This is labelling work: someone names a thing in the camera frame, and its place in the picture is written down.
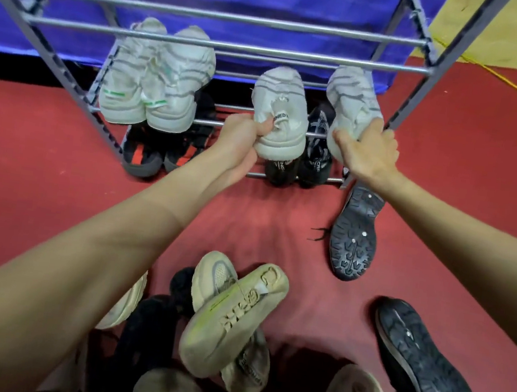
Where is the black white knit sneaker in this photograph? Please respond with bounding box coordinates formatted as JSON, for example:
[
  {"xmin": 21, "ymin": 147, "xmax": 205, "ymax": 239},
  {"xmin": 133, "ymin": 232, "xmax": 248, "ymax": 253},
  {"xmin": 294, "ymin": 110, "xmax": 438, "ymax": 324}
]
[
  {"xmin": 296, "ymin": 100, "xmax": 341, "ymax": 192},
  {"xmin": 262, "ymin": 154, "xmax": 301, "ymax": 189}
]

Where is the person's left hand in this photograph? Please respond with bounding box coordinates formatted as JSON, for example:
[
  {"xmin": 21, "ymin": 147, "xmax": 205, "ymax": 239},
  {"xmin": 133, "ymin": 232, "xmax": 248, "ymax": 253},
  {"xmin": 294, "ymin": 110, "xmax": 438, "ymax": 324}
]
[{"xmin": 208, "ymin": 109, "xmax": 276, "ymax": 188}]

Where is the person's right forearm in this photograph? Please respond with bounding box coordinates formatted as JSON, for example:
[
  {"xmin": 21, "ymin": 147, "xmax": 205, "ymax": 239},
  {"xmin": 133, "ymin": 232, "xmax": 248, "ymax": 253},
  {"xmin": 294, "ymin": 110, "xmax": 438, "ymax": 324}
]
[{"xmin": 351, "ymin": 167, "xmax": 517, "ymax": 367}]

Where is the beige pink chunky sneaker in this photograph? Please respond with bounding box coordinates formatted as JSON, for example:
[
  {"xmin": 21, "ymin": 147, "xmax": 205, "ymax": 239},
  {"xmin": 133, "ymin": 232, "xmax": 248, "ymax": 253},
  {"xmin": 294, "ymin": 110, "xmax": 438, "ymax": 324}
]
[
  {"xmin": 94, "ymin": 266, "xmax": 150, "ymax": 336},
  {"xmin": 177, "ymin": 248, "xmax": 285, "ymax": 392}
]

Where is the black sneaker orange logo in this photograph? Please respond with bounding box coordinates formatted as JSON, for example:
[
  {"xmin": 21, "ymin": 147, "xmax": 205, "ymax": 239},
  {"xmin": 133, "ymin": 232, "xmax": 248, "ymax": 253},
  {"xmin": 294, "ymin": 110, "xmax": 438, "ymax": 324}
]
[
  {"xmin": 166, "ymin": 265, "xmax": 199, "ymax": 318},
  {"xmin": 108, "ymin": 289, "xmax": 190, "ymax": 392}
]

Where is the black red high-top shoe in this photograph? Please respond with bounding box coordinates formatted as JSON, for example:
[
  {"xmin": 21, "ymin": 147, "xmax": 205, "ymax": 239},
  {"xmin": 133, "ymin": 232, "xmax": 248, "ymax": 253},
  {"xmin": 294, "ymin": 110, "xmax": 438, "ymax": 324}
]
[
  {"xmin": 162, "ymin": 88, "xmax": 220, "ymax": 179},
  {"xmin": 119, "ymin": 123, "xmax": 169, "ymax": 181}
]

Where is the yellow cable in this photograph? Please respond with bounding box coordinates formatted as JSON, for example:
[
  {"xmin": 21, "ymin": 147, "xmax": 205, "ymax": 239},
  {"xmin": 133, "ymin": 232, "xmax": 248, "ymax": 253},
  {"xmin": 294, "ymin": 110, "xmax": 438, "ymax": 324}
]
[{"xmin": 424, "ymin": 36, "xmax": 517, "ymax": 125}]

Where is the person's left forearm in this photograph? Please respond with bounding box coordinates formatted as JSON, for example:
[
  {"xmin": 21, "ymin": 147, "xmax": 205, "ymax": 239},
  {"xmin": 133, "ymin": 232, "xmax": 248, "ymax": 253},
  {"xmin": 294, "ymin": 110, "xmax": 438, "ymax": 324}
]
[{"xmin": 0, "ymin": 124, "xmax": 255, "ymax": 392}]

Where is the person's right hand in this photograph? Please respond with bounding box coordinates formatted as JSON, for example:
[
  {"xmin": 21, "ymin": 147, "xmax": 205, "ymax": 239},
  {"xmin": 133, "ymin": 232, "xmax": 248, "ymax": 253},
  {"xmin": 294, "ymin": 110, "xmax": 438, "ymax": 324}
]
[{"xmin": 326, "ymin": 112, "xmax": 405, "ymax": 188}]

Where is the grey metal shoe rack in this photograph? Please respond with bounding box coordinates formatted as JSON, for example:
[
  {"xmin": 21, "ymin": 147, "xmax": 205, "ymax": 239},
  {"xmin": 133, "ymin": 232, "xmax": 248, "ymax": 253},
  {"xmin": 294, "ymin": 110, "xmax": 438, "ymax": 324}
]
[{"xmin": 0, "ymin": 0, "xmax": 514, "ymax": 208}]

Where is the white ribbed sole sneaker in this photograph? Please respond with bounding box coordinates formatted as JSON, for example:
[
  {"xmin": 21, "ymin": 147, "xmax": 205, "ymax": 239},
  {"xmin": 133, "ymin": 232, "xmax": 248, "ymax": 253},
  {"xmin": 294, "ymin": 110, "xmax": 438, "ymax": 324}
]
[
  {"xmin": 317, "ymin": 63, "xmax": 391, "ymax": 169},
  {"xmin": 244, "ymin": 63, "xmax": 316, "ymax": 165}
]

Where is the white sneaker green stripe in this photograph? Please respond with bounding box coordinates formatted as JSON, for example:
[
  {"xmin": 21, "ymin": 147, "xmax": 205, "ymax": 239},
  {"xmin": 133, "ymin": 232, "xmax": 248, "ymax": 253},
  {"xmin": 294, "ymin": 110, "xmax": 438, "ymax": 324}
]
[
  {"xmin": 136, "ymin": 20, "xmax": 221, "ymax": 138},
  {"xmin": 96, "ymin": 12, "xmax": 170, "ymax": 129}
]

